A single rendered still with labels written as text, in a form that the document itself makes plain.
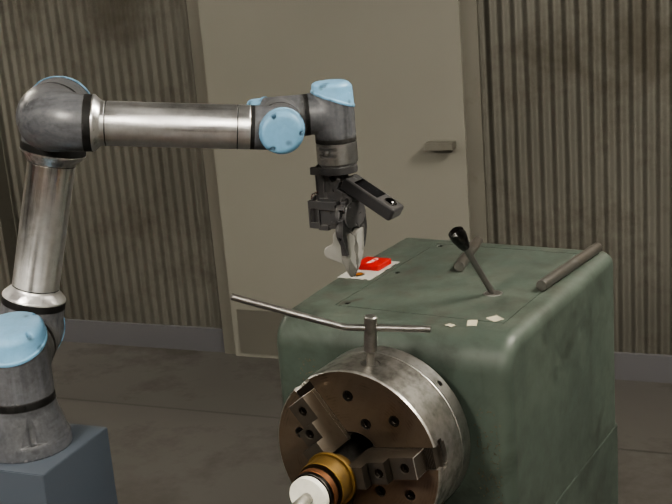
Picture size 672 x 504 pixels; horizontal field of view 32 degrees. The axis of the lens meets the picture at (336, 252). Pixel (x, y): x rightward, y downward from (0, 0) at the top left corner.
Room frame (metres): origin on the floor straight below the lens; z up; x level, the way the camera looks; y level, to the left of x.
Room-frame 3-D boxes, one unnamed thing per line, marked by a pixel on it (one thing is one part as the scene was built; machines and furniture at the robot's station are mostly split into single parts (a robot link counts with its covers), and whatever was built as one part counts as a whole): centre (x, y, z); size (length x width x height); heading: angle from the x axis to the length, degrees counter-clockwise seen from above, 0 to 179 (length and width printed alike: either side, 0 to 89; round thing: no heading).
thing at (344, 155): (2.08, -0.02, 1.55); 0.08 x 0.08 x 0.05
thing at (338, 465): (1.71, 0.05, 1.08); 0.09 x 0.09 x 0.09; 58
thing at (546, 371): (2.19, -0.22, 1.06); 0.59 x 0.48 x 0.39; 148
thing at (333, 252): (2.07, -0.01, 1.36); 0.06 x 0.03 x 0.09; 58
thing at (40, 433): (1.91, 0.57, 1.15); 0.15 x 0.15 x 0.10
